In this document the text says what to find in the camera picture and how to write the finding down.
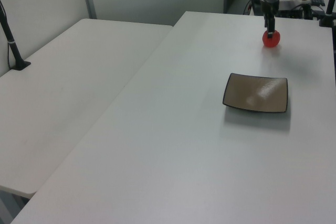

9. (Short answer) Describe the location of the grey equipment box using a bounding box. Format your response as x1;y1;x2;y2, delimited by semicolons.
278;0;313;19

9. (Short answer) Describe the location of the black camera pole with base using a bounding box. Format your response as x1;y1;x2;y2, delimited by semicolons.
0;0;32;71

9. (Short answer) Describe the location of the brown square ceramic plate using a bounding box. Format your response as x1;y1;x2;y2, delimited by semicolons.
222;72;289;114

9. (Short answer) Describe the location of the red apple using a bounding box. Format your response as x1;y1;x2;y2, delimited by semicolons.
262;30;281;48

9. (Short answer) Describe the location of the black stand clamped to table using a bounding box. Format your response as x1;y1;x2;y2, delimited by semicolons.
319;0;336;28

